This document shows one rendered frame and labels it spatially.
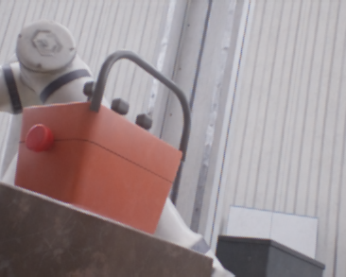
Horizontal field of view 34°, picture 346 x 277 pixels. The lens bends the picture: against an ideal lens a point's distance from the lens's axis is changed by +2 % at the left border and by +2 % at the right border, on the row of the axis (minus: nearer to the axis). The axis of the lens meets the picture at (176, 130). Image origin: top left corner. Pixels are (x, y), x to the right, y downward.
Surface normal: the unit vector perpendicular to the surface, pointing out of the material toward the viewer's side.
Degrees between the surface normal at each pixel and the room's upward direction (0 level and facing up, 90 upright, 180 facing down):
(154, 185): 97
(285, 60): 90
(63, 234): 90
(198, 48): 90
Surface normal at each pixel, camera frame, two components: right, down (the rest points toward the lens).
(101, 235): 0.80, -0.04
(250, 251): -0.61, -0.36
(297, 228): -0.22, -0.35
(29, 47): 0.12, -0.29
